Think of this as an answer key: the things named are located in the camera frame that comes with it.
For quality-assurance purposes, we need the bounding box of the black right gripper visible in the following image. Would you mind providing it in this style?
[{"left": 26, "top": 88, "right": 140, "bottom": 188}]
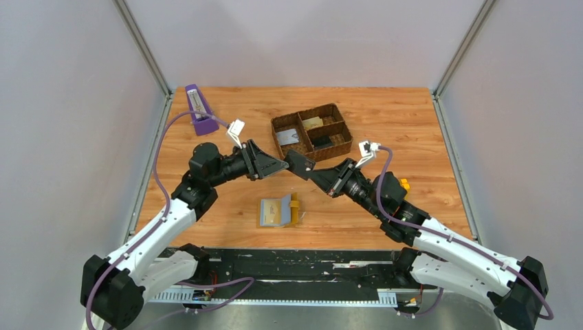
[{"left": 305, "top": 159, "right": 383, "bottom": 220}]

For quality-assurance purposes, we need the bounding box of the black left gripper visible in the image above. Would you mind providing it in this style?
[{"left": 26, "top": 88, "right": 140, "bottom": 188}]
[{"left": 209, "top": 139, "right": 289, "bottom": 188}]

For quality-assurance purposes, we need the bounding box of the black card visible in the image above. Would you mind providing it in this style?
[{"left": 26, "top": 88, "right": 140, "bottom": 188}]
[{"left": 284, "top": 149, "right": 316, "bottom": 181}]

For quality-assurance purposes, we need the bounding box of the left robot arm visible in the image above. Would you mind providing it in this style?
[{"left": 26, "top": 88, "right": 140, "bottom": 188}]
[{"left": 80, "top": 140, "right": 289, "bottom": 329}]

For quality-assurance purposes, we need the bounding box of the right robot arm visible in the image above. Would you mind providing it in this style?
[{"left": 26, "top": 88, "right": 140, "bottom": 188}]
[{"left": 299, "top": 158, "right": 554, "bottom": 329}]

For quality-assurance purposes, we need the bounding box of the silver card in basket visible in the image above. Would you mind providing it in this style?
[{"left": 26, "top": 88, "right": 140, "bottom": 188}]
[{"left": 276, "top": 129, "right": 300, "bottom": 146}]

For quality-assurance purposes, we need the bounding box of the gold card in holder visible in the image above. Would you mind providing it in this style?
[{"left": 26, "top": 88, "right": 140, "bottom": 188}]
[{"left": 260, "top": 199, "right": 282, "bottom": 227}]

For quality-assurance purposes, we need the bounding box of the gold card in basket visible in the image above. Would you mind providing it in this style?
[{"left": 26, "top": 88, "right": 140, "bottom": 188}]
[{"left": 302, "top": 117, "right": 324, "bottom": 130}]

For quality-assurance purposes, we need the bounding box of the brown wicker divided basket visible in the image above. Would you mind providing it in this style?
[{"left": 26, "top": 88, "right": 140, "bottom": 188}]
[{"left": 271, "top": 103, "right": 353, "bottom": 162}]

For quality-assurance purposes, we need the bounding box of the purple metronome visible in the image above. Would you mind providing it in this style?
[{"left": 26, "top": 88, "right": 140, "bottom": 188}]
[{"left": 185, "top": 84, "right": 219, "bottom": 136}]

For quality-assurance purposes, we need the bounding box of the colourful toy block truck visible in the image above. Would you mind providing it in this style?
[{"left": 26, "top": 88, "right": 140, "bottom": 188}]
[{"left": 399, "top": 178, "right": 410, "bottom": 192}]

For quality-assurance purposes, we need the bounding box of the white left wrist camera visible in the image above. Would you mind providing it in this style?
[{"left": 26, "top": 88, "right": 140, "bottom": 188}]
[{"left": 226, "top": 118, "right": 245, "bottom": 149}]

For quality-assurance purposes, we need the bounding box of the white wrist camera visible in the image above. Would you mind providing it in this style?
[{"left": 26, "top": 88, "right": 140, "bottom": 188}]
[
  {"left": 226, "top": 118, "right": 245, "bottom": 149},
  {"left": 355, "top": 140, "right": 381, "bottom": 168}
]

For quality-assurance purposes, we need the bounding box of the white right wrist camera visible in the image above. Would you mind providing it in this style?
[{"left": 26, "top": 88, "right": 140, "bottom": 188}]
[{"left": 355, "top": 140, "right": 381, "bottom": 168}]

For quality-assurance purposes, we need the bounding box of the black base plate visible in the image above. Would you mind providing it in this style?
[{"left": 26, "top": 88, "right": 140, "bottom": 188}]
[{"left": 155, "top": 245, "right": 486, "bottom": 304}]

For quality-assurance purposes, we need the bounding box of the aluminium frame rail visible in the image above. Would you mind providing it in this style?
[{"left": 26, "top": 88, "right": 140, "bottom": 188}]
[{"left": 82, "top": 257, "right": 525, "bottom": 330}]

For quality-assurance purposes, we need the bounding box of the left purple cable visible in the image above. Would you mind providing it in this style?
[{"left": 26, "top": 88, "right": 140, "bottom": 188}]
[{"left": 84, "top": 110, "right": 256, "bottom": 330}]

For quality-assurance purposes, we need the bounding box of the purple cable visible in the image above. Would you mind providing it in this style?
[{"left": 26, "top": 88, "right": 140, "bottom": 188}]
[
  {"left": 374, "top": 145, "right": 556, "bottom": 320},
  {"left": 84, "top": 110, "right": 256, "bottom": 330}
]

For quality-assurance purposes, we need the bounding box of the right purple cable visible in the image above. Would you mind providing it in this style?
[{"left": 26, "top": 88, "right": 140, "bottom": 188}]
[{"left": 374, "top": 145, "right": 556, "bottom": 320}]

